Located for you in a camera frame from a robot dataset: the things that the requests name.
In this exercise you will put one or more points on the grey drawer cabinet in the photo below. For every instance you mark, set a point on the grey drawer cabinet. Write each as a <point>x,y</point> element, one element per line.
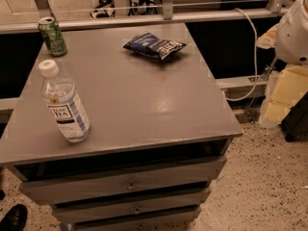
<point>142,112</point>

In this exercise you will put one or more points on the green soda can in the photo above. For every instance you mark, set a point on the green soda can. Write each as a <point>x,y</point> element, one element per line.
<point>52,36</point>

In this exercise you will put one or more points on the black shoe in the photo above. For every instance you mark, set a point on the black shoe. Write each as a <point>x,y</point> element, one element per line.
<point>15,219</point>

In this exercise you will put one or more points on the bottom grey drawer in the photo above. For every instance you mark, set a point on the bottom grey drawer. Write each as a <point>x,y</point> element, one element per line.
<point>138,223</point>

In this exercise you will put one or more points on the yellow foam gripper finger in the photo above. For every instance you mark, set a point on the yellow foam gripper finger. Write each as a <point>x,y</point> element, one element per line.
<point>284,89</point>

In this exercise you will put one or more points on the blue chip bag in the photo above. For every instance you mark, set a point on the blue chip bag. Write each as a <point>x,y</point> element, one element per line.
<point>150,46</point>

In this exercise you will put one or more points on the grey drawer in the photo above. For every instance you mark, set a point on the grey drawer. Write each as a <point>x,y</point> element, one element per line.
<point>138,223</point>
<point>132,206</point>
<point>126,180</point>

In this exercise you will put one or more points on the middle grey drawer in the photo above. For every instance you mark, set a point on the middle grey drawer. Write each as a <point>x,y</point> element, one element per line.
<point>132,206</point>

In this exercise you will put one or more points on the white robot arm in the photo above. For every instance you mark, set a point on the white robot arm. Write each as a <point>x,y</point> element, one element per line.
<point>289,39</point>

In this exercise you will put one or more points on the blue label plastic bottle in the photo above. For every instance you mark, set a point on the blue label plastic bottle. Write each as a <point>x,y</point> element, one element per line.
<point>63,101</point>

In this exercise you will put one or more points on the top grey drawer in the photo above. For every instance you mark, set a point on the top grey drawer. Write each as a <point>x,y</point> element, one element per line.
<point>126,180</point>

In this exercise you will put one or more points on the grey metal railing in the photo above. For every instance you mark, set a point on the grey metal railing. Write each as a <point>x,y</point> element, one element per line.
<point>22,16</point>

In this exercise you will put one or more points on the black cart base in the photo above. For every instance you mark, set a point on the black cart base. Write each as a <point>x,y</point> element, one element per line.
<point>296,122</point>

